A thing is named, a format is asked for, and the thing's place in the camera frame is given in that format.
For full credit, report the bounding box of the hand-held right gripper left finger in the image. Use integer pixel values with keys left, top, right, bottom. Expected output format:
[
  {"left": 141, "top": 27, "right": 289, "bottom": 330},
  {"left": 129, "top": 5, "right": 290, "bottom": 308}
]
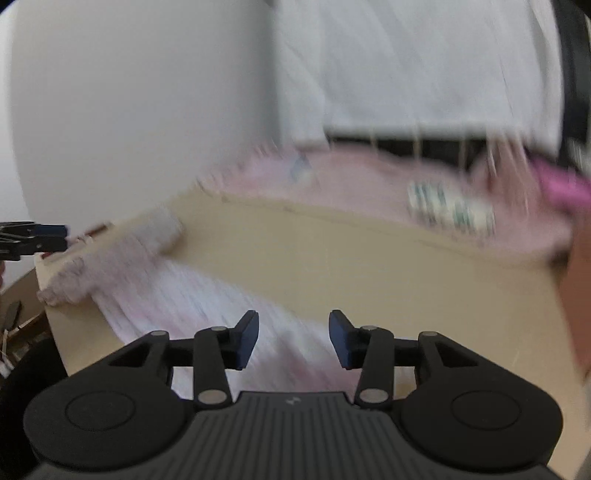
[{"left": 108, "top": 310, "right": 260, "bottom": 409}]

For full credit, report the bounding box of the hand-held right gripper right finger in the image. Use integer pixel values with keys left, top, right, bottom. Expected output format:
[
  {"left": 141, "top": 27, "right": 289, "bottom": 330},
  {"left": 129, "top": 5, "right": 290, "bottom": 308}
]
[{"left": 328, "top": 310, "right": 485, "bottom": 409}]

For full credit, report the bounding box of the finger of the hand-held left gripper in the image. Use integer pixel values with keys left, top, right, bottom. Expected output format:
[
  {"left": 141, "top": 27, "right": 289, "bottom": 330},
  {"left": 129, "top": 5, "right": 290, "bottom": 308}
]
[
  {"left": 0, "top": 222, "right": 71, "bottom": 237},
  {"left": 0, "top": 235, "right": 68, "bottom": 262}
]

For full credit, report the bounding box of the pink floral garment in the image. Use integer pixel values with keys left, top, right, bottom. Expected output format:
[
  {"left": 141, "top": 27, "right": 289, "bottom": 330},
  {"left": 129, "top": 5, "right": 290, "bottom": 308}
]
[{"left": 37, "top": 207, "right": 416, "bottom": 402}]

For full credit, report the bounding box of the pink fleece blanket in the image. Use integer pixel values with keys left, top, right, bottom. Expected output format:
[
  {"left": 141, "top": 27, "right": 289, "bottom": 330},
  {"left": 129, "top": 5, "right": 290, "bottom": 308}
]
[{"left": 198, "top": 143, "right": 573, "bottom": 259}]

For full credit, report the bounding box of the brown box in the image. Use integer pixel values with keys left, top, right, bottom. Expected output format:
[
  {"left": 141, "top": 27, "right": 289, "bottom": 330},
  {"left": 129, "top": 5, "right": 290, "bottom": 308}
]
[{"left": 556, "top": 217, "right": 591, "bottom": 384}]

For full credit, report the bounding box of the pink case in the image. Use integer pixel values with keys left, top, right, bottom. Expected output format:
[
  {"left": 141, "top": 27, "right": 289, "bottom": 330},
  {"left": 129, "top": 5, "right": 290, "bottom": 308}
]
[{"left": 531, "top": 159, "right": 591, "bottom": 207}]

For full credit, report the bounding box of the white waffle towel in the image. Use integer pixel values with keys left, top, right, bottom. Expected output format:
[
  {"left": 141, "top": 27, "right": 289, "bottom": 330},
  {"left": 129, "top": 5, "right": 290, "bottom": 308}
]
[{"left": 272, "top": 0, "right": 329, "bottom": 149}]

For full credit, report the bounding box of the large white towel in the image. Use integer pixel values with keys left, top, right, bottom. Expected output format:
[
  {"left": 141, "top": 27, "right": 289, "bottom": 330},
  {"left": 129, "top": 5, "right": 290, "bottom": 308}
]
[{"left": 318, "top": 0, "right": 561, "bottom": 153}]

